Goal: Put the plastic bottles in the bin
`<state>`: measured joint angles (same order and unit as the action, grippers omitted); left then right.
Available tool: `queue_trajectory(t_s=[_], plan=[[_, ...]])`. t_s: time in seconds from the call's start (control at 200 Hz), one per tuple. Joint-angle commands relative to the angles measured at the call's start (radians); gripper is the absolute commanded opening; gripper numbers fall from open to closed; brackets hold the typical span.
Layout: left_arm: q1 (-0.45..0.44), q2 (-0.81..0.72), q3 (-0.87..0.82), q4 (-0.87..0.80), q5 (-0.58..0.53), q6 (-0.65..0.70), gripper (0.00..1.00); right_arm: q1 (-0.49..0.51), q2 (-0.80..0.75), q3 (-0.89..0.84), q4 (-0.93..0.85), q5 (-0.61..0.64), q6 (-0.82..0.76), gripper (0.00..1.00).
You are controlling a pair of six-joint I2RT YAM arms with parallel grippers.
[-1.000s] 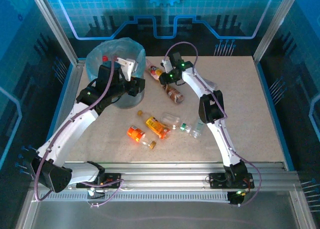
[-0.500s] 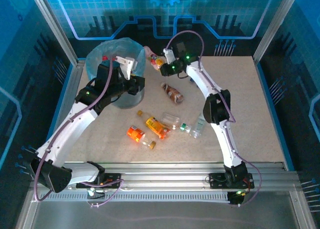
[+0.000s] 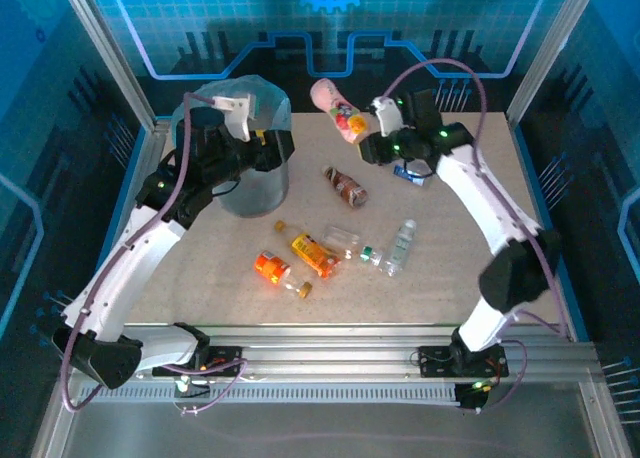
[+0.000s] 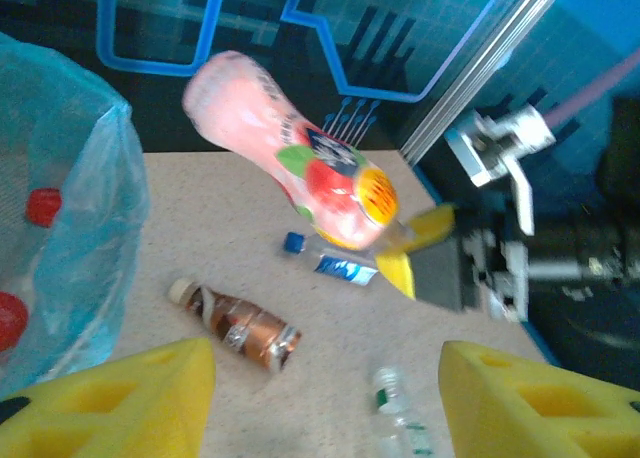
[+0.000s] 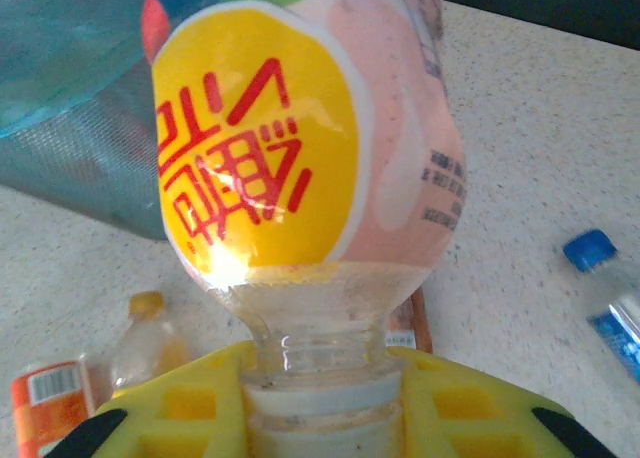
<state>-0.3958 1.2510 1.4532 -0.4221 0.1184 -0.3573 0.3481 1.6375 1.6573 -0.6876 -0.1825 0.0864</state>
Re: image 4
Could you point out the blue plastic bin liner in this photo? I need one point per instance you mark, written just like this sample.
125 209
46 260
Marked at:
90 228

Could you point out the brown label drink bottle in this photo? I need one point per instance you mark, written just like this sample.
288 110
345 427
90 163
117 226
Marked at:
245 325

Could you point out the aluminium frame post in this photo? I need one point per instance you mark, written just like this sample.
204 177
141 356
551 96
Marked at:
480 63

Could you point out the blue cap blue label bottle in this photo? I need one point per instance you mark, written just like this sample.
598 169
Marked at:
340 268

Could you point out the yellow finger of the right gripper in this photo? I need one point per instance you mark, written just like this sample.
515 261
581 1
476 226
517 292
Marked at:
435 275
432 224

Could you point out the clear bottle green label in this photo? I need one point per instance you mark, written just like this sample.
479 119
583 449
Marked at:
400 418

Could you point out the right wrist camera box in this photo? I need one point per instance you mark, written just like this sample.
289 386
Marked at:
505 138

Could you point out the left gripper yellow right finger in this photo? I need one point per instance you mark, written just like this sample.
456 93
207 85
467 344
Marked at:
540 413

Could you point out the pink bottle fruit label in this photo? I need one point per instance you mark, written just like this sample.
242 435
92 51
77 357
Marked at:
280 143

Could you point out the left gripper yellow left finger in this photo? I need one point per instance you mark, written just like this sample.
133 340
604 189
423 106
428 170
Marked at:
100 413

